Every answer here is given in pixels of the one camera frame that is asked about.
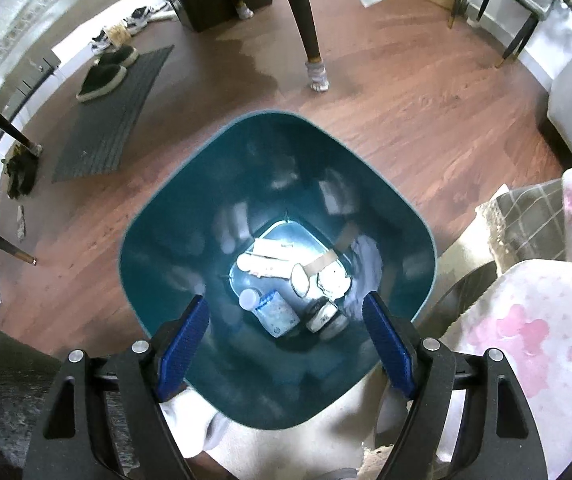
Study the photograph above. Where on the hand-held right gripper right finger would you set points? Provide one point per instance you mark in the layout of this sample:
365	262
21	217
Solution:
388	345

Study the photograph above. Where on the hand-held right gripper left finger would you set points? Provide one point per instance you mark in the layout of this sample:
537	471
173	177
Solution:
185	335

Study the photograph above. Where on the teal trash bin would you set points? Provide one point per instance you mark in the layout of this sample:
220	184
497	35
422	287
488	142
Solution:
266	160

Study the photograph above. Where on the tape roll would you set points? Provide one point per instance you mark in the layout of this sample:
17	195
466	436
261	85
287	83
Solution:
326	317

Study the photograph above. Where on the crumpled white paper ball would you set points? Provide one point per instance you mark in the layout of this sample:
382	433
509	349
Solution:
335	282

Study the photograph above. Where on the blue and white packet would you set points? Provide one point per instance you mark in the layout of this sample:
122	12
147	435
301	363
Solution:
276	312

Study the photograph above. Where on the brown cardboard piece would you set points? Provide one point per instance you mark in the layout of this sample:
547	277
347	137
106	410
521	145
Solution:
322	261

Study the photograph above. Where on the white long packaging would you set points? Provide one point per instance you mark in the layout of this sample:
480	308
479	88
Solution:
266	260

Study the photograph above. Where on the large clear round plastic lid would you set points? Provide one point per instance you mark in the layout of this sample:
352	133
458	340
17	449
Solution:
300	280

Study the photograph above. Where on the pink printed tablecloth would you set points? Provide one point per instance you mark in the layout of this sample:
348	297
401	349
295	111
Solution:
541	335

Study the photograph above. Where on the dark rug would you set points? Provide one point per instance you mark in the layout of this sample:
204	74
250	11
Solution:
10	385

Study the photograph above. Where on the grey plaid cloth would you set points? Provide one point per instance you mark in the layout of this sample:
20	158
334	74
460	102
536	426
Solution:
526	225

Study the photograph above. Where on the dark cloth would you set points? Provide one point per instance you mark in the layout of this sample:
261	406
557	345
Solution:
20	172

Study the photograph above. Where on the grey floor mat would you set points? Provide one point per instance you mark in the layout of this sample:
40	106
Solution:
110	115

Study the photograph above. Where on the dark slipper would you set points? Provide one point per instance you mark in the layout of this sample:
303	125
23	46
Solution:
118	55
100	82

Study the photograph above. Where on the dark wooden chair leg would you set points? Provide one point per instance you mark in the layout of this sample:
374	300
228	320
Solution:
8	127

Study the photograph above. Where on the white lace curtain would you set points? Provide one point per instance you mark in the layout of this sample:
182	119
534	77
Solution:
20	25

